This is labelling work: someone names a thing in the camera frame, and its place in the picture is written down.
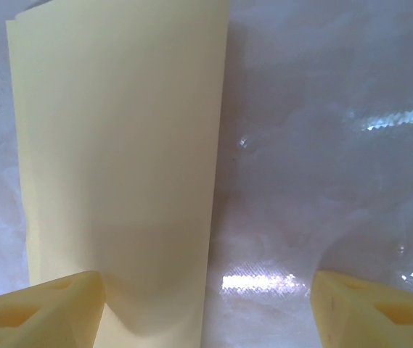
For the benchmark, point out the yellow cloth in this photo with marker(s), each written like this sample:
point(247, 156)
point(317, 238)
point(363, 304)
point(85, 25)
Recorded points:
point(119, 145)

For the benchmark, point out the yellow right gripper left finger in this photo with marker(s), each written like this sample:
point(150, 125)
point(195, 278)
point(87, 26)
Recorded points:
point(39, 311)

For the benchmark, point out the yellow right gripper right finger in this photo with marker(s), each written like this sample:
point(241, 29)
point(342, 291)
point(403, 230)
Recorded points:
point(369, 315)

